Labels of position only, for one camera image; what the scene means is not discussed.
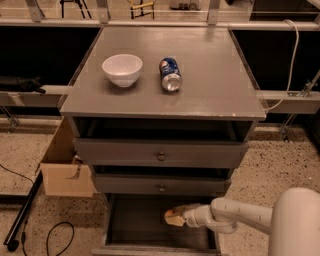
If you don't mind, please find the white bowl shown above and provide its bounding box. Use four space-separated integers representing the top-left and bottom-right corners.
102 54 143 88

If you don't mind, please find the cardboard box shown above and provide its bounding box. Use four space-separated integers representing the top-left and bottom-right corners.
40 118 96 198

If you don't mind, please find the black bag on ledge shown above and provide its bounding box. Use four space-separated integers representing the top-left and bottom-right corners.
0 76 46 94

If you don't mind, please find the orange fruit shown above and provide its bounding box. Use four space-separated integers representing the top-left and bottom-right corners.
164 209 174 218

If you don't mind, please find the blue soda can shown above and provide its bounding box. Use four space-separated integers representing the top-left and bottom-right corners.
159 57 182 92

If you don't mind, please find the black floor rail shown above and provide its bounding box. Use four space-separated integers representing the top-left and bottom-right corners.
1 173 43 252

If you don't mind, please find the white hanging cable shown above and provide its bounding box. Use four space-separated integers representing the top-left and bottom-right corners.
264 19 300 113

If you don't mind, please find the grey middle drawer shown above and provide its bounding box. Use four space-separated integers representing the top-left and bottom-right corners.
93 174 231 197

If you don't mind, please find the grey open bottom drawer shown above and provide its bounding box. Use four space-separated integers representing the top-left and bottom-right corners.
91 194 220 256

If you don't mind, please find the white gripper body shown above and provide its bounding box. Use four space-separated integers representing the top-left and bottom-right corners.
182 204 211 228

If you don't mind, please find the grey wooden drawer cabinet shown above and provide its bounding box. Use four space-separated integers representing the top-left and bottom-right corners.
59 26 267 256

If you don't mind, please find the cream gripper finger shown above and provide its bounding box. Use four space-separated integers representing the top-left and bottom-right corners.
164 212 185 227
173 204 200 212

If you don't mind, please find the metal frame railing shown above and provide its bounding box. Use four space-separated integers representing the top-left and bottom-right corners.
0 0 320 31

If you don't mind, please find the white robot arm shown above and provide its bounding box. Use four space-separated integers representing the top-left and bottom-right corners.
164 188 320 256

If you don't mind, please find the grey top drawer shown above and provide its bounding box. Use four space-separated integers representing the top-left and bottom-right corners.
74 138 248 169

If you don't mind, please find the black cable on floor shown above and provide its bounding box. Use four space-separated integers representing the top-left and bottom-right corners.
0 163 76 256

